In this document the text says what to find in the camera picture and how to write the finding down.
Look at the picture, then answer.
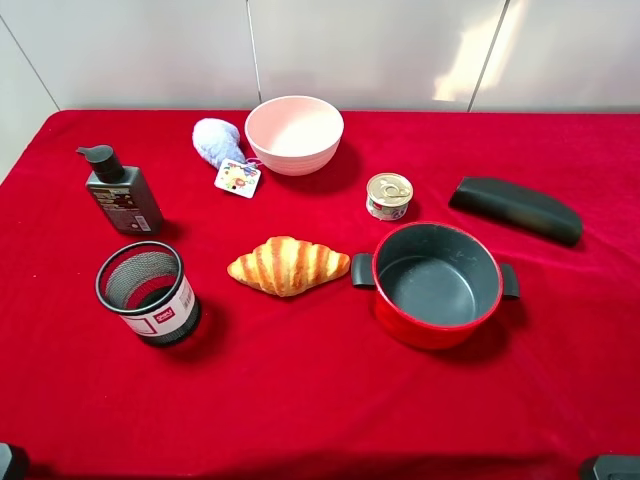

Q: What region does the colourful paper hang tag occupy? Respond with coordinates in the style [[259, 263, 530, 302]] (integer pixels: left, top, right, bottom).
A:
[[214, 159, 261, 199]]

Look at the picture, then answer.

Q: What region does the fluffy lavender plush toy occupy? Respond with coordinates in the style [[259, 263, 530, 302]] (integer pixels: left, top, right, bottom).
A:
[[192, 118, 246, 169]]

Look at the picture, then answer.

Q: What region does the striped croissant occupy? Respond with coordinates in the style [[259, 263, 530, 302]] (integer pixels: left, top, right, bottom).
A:
[[227, 236, 351, 297]]

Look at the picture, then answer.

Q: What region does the small cat food can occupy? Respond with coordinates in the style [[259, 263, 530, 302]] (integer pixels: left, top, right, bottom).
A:
[[366, 173, 413, 221]]

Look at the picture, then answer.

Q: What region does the pink ribbed bowl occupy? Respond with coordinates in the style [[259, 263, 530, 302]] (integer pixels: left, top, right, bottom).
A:
[[244, 95, 344, 176]]

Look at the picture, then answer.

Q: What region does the black mesh pen holder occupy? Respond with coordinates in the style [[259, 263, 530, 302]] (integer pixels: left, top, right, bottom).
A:
[[95, 241, 201, 347]]

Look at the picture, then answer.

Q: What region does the dark pump dispenser bottle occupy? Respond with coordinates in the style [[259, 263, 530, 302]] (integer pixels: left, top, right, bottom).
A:
[[76, 145, 164, 235]]

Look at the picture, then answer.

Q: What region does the black glasses case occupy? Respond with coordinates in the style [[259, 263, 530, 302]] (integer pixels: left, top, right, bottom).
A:
[[449, 177, 583, 247]]

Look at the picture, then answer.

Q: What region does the black object bottom right corner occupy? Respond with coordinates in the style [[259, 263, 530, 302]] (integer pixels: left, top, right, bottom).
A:
[[579, 454, 640, 480]]

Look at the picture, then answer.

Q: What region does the black object corner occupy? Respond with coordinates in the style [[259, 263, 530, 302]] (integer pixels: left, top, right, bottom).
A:
[[579, 454, 640, 480], [0, 443, 29, 480]]

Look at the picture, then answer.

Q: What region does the black object bottom left corner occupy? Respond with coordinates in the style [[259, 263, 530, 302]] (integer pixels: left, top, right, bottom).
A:
[[0, 443, 29, 480]]

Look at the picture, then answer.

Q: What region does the red pot with black handles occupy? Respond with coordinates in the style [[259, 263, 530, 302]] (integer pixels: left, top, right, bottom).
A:
[[351, 222, 520, 350]]

